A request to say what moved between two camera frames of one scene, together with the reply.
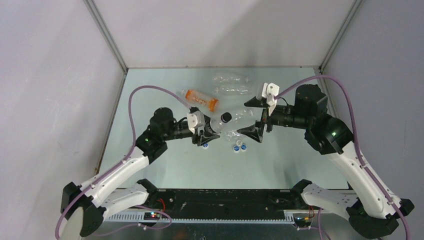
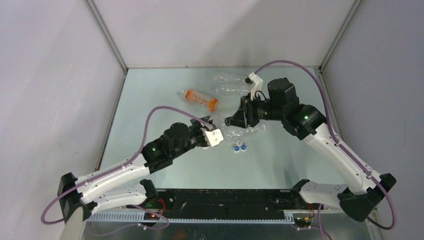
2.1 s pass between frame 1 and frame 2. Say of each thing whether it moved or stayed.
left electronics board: stayed
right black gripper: moved
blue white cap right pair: stayed
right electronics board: stayed
